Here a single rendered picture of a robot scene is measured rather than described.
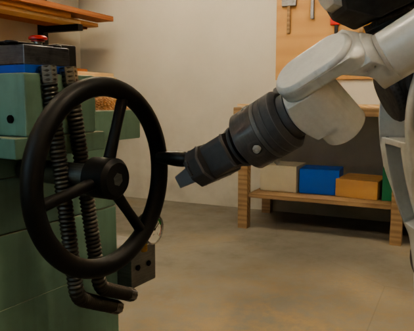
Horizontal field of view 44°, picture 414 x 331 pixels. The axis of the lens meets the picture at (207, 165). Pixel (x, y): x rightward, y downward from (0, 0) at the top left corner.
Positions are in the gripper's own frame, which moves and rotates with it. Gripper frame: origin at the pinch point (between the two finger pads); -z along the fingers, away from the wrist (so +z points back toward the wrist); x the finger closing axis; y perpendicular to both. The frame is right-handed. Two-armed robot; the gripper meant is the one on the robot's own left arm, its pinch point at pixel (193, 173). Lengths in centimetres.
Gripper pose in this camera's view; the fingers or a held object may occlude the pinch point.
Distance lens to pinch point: 80.2
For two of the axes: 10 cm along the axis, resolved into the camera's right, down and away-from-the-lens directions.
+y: -4.6, -8.8, 0.9
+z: 7.4, -4.4, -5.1
